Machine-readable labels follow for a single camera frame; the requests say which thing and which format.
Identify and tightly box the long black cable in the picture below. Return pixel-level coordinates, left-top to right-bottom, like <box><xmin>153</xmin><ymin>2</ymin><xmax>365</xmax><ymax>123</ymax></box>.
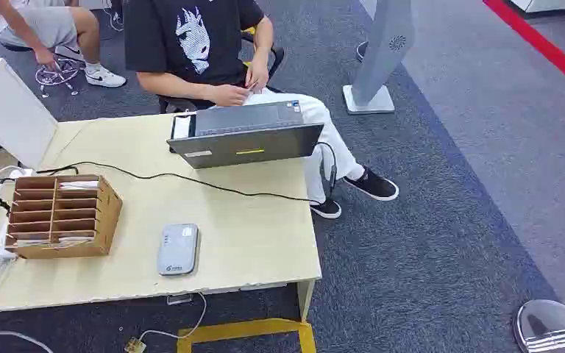
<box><xmin>35</xmin><ymin>141</ymin><xmax>338</xmax><ymax>206</ymax></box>

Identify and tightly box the grey card reader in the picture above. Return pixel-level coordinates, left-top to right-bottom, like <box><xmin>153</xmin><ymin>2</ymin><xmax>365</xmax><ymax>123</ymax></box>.
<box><xmin>156</xmin><ymin>223</ymin><xmax>201</xmax><ymax>277</ymax></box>

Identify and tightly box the yellow floor tape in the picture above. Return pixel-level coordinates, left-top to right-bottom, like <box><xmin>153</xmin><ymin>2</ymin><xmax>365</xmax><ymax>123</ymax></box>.
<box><xmin>176</xmin><ymin>318</ymin><xmax>318</xmax><ymax>353</ymax></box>

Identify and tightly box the red floor tape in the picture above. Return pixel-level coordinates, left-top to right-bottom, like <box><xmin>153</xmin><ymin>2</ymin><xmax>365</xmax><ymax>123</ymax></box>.
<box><xmin>481</xmin><ymin>0</ymin><xmax>565</xmax><ymax>98</ymax></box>

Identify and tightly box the grey laptop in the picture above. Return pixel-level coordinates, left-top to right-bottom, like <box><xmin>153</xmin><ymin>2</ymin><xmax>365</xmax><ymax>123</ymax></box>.
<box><xmin>166</xmin><ymin>100</ymin><xmax>325</xmax><ymax>170</ymax></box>

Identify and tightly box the person in black shirt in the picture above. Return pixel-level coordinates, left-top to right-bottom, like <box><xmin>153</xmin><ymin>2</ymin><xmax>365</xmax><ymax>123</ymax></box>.
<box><xmin>123</xmin><ymin>0</ymin><xmax>400</xmax><ymax>220</ymax></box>

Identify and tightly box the wooden card box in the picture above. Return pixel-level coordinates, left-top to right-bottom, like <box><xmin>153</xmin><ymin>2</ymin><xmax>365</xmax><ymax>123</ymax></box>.
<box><xmin>4</xmin><ymin>174</ymin><xmax>124</xmax><ymax>260</ymax></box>

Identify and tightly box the white machine with black base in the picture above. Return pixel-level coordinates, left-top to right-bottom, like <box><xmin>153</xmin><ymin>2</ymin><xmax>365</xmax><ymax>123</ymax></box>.
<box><xmin>503</xmin><ymin>0</ymin><xmax>565</xmax><ymax>18</ymax></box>

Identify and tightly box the pale desk leg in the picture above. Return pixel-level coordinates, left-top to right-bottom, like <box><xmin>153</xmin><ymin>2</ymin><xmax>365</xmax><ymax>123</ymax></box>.
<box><xmin>296</xmin><ymin>279</ymin><xmax>316</xmax><ymax>323</ymax></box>

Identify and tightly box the white partition panel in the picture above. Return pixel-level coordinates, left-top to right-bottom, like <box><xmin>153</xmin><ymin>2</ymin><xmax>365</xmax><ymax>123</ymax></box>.
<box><xmin>0</xmin><ymin>57</ymin><xmax>60</xmax><ymax>171</ymax></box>

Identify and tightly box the thin white cable with plug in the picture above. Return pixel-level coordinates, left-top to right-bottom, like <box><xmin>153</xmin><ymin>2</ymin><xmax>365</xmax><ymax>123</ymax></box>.
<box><xmin>124</xmin><ymin>292</ymin><xmax>208</xmax><ymax>353</ymax></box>

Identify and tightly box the grey standing kiosk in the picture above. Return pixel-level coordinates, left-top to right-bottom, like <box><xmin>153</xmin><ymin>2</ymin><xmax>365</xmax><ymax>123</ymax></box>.
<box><xmin>342</xmin><ymin>0</ymin><xmax>416</xmax><ymax>116</ymax></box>

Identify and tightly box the chrome stool base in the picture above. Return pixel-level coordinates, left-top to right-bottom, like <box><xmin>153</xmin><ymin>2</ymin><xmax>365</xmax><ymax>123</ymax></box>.
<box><xmin>35</xmin><ymin>57</ymin><xmax>85</xmax><ymax>99</ymax></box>

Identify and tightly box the person in white shirt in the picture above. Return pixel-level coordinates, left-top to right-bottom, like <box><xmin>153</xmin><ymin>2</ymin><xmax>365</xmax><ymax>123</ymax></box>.
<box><xmin>0</xmin><ymin>0</ymin><xmax>128</xmax><ymax>89</ymax></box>

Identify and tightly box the white cards stack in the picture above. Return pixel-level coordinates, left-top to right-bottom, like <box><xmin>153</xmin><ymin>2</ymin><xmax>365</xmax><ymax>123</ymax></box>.
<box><xmin>58</xmin><ymin>180</ymin><xmax>100</xmax><ymax>190</ymax></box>

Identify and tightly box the white cards row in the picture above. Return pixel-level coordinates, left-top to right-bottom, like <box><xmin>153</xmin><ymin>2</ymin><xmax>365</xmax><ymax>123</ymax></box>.
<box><xmin>11</xmin><ymin>235</ymin><xmax>94</xmax><ymax>246</ymax></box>

